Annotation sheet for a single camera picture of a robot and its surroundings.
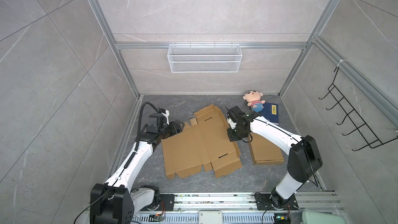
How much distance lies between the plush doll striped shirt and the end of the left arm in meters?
0.56

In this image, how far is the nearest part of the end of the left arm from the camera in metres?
0.59

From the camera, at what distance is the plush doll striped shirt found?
1.07 metres
